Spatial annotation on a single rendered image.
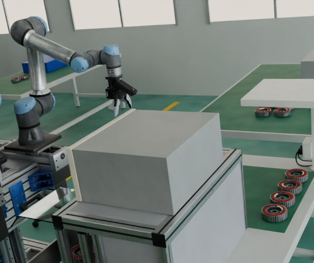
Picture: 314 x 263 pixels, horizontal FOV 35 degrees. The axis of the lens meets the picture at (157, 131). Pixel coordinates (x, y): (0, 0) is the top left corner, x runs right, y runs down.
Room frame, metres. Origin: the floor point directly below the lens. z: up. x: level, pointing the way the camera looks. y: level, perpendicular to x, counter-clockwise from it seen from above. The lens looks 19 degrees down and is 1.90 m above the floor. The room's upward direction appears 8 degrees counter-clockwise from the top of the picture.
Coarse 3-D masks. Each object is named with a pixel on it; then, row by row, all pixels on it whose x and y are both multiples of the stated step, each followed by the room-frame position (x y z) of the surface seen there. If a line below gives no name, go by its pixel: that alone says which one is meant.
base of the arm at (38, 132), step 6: (18, 126) 2.57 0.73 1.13; (30, 126) 2.55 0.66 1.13; (36, 126) 2.57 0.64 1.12; (24, 132) 2.55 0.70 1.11; (30, 132) 2.55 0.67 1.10; (36, 132) 2.55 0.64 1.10; (42, 132) 2.59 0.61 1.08; (18, 138) 2.59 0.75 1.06; (24, 138) 2.54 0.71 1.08; (30, 138) 2.54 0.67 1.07; (36, 138) 2.54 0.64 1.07; (42, 138) 2.56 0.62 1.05; (24, 144) 2.53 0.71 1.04; (30, 144) 2.53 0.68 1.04
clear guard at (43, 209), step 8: (56, 192) 1.83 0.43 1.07; (64, 192) 1.82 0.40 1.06; (72, 192) 1.81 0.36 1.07; (40, 200) 1.77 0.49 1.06; (48, 200) 1.76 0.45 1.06; (56, 200) 1.75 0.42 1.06; (64, 200) 1.74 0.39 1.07; (32, 208) 1.71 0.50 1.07; (40, 208) 1.70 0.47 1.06; (48, 208) 1.69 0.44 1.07; (56, 208) 1.68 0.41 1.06; (24, 216) 1.66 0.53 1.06; (32, 216) 1.65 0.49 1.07; (40, 216) 1.64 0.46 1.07; (48, 216) 1.63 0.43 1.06
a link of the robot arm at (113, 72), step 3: (120, 66) 2.53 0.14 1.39; (108, 69) 2.49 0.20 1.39; (111, 69) 2.48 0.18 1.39; (114, 69) 2.48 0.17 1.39; (117, 69) 2.48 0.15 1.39; (120, 69) 2.49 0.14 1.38; (108, 72) 2.49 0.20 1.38; (111, 72) 2.48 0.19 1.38; (114, 72) 2.48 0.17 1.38; (117, 72) 2.48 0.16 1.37; (120, 72) 2.49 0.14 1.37; (108, 75) 2.49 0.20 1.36; (111, 75) 2.48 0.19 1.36; (114, 75) 2.48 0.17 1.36; (117, 75) 2.48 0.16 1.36
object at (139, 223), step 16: (224, 160) 1.80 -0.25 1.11; (240, 160) 1.88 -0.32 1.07; (224, 176) 1.72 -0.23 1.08; (208, 192) 1.60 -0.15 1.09; (64, 208) 1.58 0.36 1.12; (80, 208) 1.56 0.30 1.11; (96, 208) 1.54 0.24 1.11; (112, 208) 1.53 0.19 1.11; (192, 208) 1.48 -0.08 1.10; (64, 224) 1.51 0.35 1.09; (80, 224) 1.47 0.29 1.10; (96, 224) 1.44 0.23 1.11; (112, 224) 1.42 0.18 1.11; (128, 224) 1.40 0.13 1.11; (144, 224) 1.39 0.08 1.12; (160, 224) 1.38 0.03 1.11; (176, 224) 1.38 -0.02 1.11; (128, 240) 1.38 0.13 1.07; (144, 240) 1.35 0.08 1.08; (160, 240) 1.32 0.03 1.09
